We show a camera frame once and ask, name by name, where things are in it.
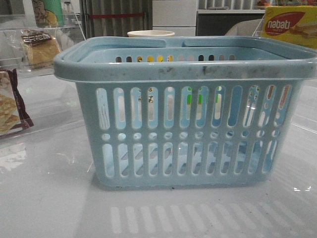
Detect packaged bread slice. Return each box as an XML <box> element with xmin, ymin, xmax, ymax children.
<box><xmin>21</xmin><ymin>30</ymin><xmax>60</xmax><ymax>70</ymax></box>

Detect light blue plastic basket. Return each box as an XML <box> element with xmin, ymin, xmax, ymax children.
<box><xmin>53</xmin><ymin>36</ymin><xmax>317</xmax><ymax>188</ymax></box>

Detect yellow paper popcorn cup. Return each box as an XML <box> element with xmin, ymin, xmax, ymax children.
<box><xmin>127</xmin><ymin>30</ymin><xmax>175</xmax><ymax>37</ymax></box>

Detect white cabinet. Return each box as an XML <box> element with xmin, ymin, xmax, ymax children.
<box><xmin>152</xmin><ymin>0</ymin><xmax>198</xmax><ymax>36</ymax></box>

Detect red barrier belt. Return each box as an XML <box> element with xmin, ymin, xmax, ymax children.
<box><xmin>89</xmin><ymin>12</ymin><xmax>145</xmax><ymax>19</ymax></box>

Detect maroon cracker bag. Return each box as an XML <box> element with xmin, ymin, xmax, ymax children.
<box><xmin>0</xmin><ymin>69</ymin><xmax>34</xmax><ymax>137</ymax></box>

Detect clear acrylic left shelf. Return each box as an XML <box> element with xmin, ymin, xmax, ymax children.
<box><xmin>0</xmin><ymin>11</ymin><xmax>85</xmax><ymax>136</ymax></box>

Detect green yellow cartoon package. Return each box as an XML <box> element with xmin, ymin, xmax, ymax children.
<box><xmin>32</xmin><ymin>0</ymin><xmax>64</xmax><ymax>27</ymax></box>

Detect yellow nabati wafer box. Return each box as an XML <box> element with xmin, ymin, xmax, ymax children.
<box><xmin>261</xmin><ymin>5</ymin><xmax>317</xmax><ymax>49</ymax></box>

